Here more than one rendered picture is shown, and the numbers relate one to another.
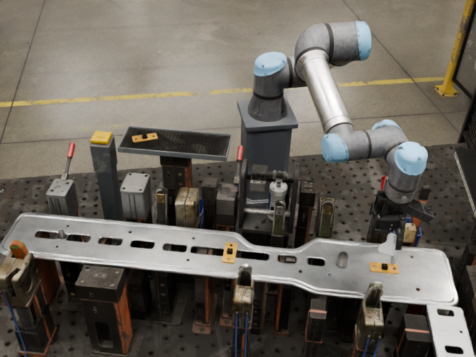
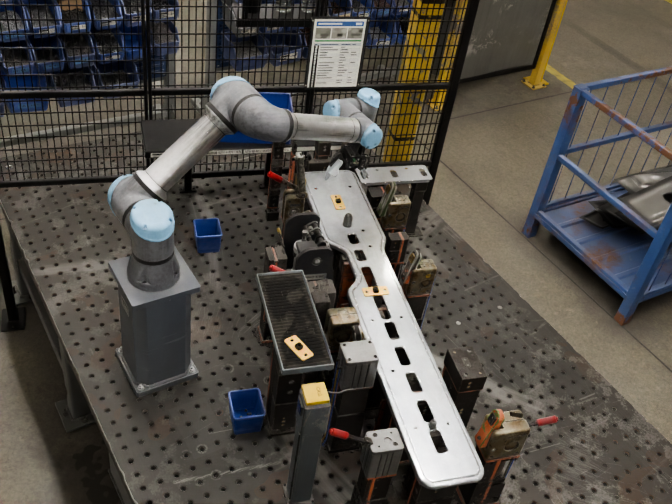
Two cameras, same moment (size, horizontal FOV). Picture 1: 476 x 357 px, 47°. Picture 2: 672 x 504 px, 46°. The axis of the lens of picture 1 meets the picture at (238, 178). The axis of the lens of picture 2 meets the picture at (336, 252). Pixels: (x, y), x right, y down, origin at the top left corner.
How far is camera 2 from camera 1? 274 cm
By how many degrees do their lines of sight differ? 83
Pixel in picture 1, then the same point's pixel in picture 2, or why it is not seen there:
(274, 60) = (158, 208)
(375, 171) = (83, 266)
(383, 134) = (352, 105)
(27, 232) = (447, 461)
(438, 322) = (375, 179)
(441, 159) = (40, 213)
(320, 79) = (318, 119)
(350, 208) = not seen: hidden behind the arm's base
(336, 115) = (352, 121)
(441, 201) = not seen: hidden behind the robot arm
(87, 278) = (475, 370)
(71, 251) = (446, 407)
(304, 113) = not seen: outside the picture
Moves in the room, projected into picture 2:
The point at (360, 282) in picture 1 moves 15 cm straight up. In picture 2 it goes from (361, 214) to (368, 179)
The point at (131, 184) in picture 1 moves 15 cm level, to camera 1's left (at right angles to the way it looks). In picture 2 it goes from (365, 352) to (387, 394)
